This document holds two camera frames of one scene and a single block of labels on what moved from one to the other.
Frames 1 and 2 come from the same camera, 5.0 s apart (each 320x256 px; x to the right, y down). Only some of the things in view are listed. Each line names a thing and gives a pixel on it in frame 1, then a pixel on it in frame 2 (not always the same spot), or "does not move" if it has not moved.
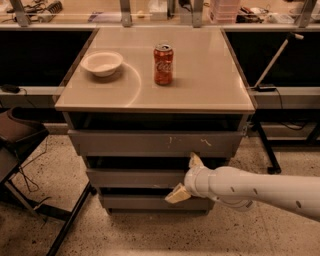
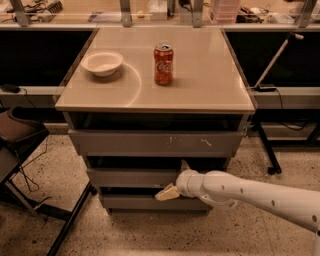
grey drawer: (106, 178) does not move
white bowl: (103, 63) does not move
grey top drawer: (159, 142) does not move
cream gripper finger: (194, 161) → (184, 166)
